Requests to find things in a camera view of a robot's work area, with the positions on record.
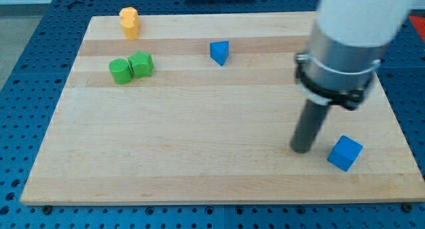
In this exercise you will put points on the blue triangular prism block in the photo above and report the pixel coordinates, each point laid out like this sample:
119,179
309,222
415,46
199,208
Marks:
219,51

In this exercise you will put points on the dark grey cylindrical pointer rod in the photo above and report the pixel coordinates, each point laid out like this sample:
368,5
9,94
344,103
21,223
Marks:
308,126

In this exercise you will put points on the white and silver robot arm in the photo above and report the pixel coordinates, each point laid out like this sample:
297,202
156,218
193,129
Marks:
345,48

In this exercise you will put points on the green star block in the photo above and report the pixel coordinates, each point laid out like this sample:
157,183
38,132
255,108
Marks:
141,64

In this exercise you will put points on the red object at edge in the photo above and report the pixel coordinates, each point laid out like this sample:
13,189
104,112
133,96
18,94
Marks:
419,24

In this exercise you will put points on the green cylinder block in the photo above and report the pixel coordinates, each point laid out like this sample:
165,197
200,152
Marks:
120,71

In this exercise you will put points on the blue cube block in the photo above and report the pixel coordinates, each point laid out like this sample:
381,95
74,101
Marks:
344,153

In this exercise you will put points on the light wooden board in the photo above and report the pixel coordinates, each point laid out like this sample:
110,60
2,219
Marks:
196,132

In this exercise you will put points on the yellow heart-shaped block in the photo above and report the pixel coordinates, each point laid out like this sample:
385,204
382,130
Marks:
130,22

